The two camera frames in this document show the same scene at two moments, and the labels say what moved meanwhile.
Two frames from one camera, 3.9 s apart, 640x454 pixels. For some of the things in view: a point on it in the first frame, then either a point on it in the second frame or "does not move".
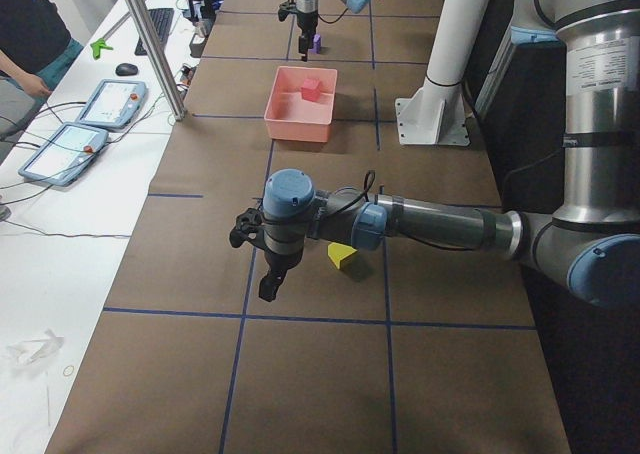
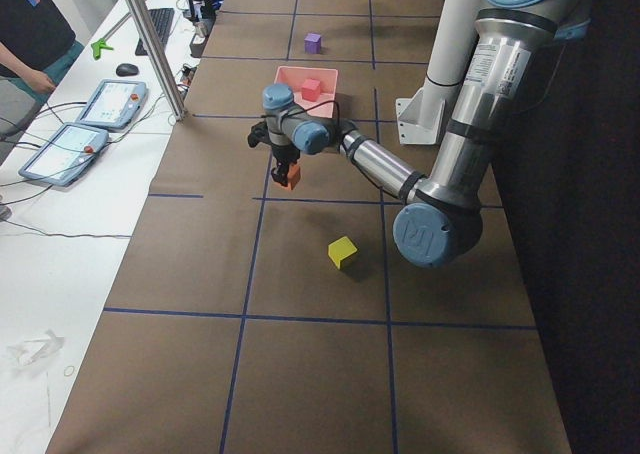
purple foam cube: (316, 44) does not move
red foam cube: (311, 90) does not move
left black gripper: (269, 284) -> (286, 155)
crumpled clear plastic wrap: (30, 351) does not move
